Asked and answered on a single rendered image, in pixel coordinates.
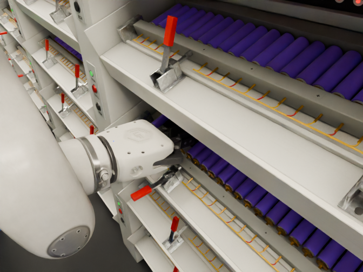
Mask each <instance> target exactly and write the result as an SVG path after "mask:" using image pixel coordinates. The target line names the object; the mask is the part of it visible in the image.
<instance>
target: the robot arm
mask: <svg viewBox="0 0 363 272"><path fill-rule="evenodd" d="M194 141H195V137H193V136H192V135H190V134H189V133H187V132H186V131H185V130H184V129H182V128H181V127H179V126H178V125H174V126H171V127H169V128H168V127H166V126H163V127H159V128H156V127H154V126H153V125H152V124H151V123H149V122H148V121H146V120H143V119H142V120H136V121H132V122H129V123H126V124H122V125H119V126H116V127H113V128H110V129H108V130H105V131H103V132H100V133H98V134H96V135H93V134H91V135H86V136H83V137H79V138H75V139H71V140H66V141H62V142H57V140H56V138H55V137H54V135H53V134H52V132H51V130H50V129H49V127H48V125H47V123H46V122H45V120H44V118H43V117H42V115H41V113H40V111H39V110H38V108H37V106H36V105H35V103H34V102H33V100H32V98H31V97H30V95H29V94H28V92H27V90H26V89H25V87H24V85H23V84H22V82H21V80H20V79H19V77H18V75H17V73H16V72H15V70H14V68H13V67H12V65H11V64H10V62H9V60H8V58H7V56H6V55H5V53H4V51H3V49H2V47H1V45H0V230H2V231H3V232H4V233H5V234H6V235H7V236H8V237H10V238H11V239H12V240H14V241H15V242H16V243H18V244H19V245H20V246H21V247H23V248H24V249H26V250H27V251H29V252H31V253H33V254H35V255H37V256H39V257H42V258H45V259H62V258H66V257H68V256H71V255H73V254H75V253H76V252H78V251H79V250H81V249H82V248H83V247H84V246H85V245H86V244H87V243H88V241H89V240H90V238H91V236H92V234H93V231H94V228H95V212H94V210H93V206H92V204H91V202H90V200H89V198H88V195H90V194H93V193H96V192H99V191H102V190H104V189H106V188H109V187H110V184H111V183H114V182H117V183H119V182H126V181H130V180H135V179H139V178H143V177H146V176H149V175H152V174H156V173H158V172H161V171H163V170H165V169H167V168H169V167H171V165H173V164H182V163H183V158H184V156H183V154H182V152H181V150H180V149H182V148H185V147H189V146H191V145H193V144H194Z"/></svg>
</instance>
